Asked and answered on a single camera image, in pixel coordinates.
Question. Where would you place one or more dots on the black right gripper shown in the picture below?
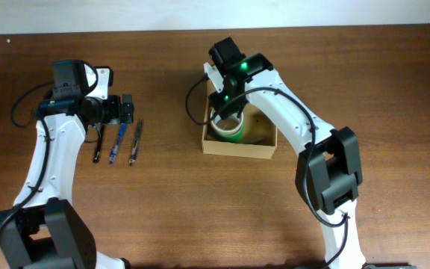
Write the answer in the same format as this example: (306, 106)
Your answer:
(225, 101)

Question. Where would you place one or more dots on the blue gel pen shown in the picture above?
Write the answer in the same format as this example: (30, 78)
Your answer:
(115, 149)

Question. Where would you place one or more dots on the dark grey gel pen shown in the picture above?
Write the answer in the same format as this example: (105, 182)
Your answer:
(133, 156)

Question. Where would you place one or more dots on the green tape roll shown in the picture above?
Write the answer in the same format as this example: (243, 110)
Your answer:
(229, 130)

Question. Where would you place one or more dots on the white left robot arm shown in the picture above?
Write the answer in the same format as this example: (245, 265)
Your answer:
(42, 229)

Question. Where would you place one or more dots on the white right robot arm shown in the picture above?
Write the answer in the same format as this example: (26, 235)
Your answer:
(328, 172)

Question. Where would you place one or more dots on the black slim pen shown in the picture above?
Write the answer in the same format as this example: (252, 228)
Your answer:
(98, 149)

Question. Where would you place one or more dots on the brown cardboard box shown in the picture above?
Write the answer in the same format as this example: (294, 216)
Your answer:
(256, 125)

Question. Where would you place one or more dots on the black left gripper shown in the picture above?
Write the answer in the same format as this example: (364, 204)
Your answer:
(126, 110)

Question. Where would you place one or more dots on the black permanent marker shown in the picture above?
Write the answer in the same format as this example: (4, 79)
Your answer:
(254, 140)

